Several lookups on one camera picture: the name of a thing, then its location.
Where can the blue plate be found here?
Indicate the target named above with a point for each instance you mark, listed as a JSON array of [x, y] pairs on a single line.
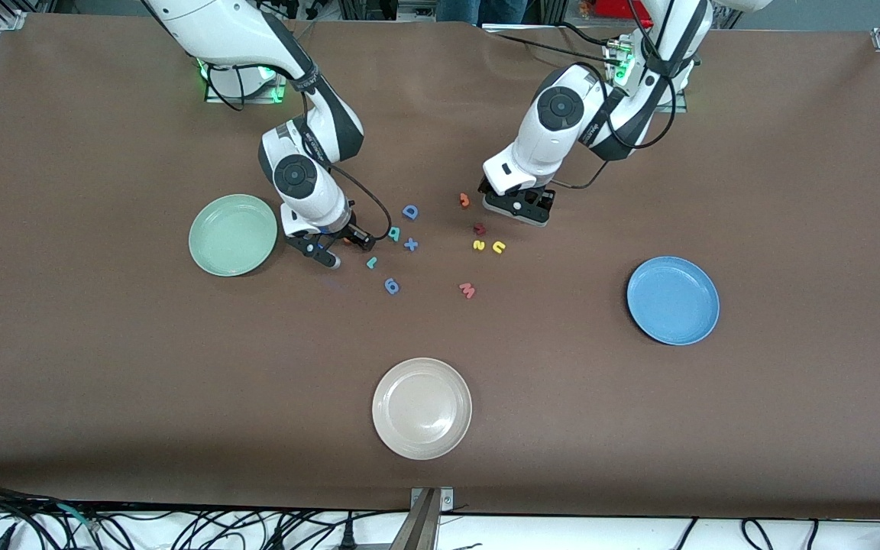
[[673, 301]]

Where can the pink foam letter W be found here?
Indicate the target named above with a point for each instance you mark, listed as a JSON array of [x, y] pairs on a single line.
[[467, 290]]

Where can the black power plug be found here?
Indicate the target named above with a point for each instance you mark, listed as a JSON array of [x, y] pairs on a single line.
[[347, 538]]

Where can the grey power strip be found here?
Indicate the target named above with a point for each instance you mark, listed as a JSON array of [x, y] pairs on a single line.
[[417, 9]]

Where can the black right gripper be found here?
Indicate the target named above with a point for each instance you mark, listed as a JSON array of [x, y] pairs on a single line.
[[349, 233]]

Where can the beige white plate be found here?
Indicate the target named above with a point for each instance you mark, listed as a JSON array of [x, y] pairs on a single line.
[[422, 409]]

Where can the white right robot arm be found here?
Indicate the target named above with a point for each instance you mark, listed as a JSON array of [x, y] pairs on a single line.
[[241, 30]]

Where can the person in blue jeans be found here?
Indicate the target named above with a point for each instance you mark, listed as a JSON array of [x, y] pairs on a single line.
[[482, 9]]

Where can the blue foam letter D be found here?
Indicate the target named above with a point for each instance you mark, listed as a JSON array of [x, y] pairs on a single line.
[[405, 211]]

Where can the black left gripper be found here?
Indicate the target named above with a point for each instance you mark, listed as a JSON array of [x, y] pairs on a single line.
[[538, 200]]

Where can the aluminium table bracket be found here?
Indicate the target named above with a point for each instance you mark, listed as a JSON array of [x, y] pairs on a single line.
[[426, 519]]

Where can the blue foam number 6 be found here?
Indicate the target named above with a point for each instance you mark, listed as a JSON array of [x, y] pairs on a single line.
[[387, 286]]

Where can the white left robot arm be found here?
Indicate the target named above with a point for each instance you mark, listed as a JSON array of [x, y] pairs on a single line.
[[562, 107]]

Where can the pale green plate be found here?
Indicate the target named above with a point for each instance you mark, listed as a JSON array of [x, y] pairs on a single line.
[[233, 235]]

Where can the red box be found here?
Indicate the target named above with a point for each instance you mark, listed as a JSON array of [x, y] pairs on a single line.
[[623, 8]]

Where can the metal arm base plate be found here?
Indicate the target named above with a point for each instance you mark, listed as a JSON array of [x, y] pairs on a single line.
[[619, 53], [245, 99]]

